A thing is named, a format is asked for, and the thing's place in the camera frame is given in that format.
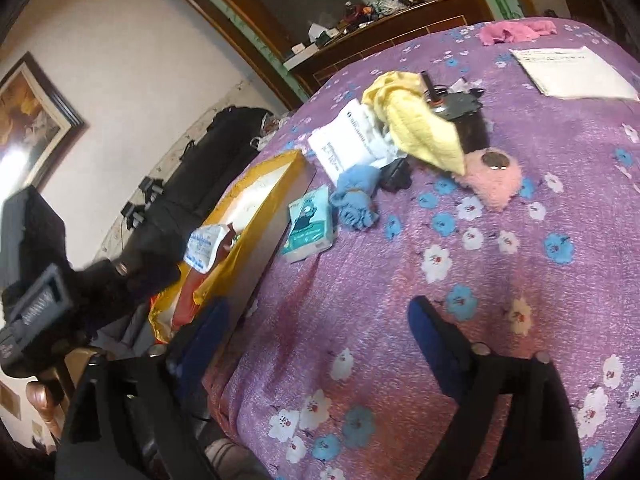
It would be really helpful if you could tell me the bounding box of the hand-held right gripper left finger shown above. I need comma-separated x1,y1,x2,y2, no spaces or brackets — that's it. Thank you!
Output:
54,299,232,480

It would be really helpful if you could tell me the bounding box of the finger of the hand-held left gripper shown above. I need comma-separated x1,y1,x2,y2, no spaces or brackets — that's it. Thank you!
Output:
74,242,183,328

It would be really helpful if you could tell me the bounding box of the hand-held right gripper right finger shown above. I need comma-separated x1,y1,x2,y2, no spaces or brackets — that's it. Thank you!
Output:
407,295,584,480

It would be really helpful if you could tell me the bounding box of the white printed plastic packet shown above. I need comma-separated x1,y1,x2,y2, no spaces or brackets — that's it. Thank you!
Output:
183,223,234,274

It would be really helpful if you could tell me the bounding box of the yellow cardboard box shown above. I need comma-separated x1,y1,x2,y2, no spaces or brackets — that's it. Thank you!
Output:
147,149,317,347

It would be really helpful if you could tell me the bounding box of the red plastic bag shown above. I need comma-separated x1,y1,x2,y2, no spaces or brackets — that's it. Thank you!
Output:
169,225,240,333

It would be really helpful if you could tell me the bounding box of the purple floral bed sheet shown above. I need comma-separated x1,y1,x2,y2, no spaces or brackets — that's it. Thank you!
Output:
202,17,640,480

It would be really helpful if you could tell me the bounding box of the wooden chair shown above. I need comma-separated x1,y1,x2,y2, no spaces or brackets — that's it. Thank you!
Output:
25,344,103,442

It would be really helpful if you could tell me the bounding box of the grey striped cloth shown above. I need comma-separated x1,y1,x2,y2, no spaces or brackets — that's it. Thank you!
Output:
204,437,263,480

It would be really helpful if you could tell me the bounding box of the long black bag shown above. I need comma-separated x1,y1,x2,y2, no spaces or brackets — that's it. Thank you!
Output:
124,106,274,262

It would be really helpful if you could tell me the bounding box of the teal tissue pack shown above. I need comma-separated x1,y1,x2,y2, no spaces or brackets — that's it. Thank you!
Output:
279,184,335,265

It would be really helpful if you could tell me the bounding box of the blue cloth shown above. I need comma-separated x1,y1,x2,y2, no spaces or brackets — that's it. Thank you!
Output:
329,165,382,232

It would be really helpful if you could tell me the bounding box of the pink fluffy cloth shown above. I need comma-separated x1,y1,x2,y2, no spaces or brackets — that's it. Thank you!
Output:
457,147,524,212

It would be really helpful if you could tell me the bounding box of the small black object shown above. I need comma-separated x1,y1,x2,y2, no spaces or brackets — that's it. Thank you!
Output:
379,157,414,192

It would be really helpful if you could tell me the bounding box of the clear plastic bag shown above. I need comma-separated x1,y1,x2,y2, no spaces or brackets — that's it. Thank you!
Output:
250,110,292,152

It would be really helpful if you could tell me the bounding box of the yellow towel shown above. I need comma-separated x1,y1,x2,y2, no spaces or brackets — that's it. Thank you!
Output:
362,70,467,174

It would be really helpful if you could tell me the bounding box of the white plastic package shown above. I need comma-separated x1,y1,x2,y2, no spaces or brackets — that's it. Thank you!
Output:
307,99,402,182

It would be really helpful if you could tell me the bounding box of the wooden cabinet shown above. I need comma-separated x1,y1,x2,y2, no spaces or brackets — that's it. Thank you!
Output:
140,0,527,112

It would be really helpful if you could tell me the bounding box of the white paper sheet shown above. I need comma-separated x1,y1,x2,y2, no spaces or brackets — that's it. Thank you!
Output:
509,45,640,100

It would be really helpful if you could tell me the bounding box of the pink crumpled cloth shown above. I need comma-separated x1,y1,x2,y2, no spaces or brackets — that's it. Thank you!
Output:
478,18,557,45

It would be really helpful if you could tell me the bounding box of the wooden shelf with clutter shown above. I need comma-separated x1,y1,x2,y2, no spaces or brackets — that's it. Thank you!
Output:
289,0,474,57

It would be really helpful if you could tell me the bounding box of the framed wall picture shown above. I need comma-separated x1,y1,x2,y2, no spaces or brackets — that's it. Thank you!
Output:
0,52,89,192

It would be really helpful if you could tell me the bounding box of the black device with handle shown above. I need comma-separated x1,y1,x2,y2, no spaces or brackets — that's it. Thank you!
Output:
421,72,494,155

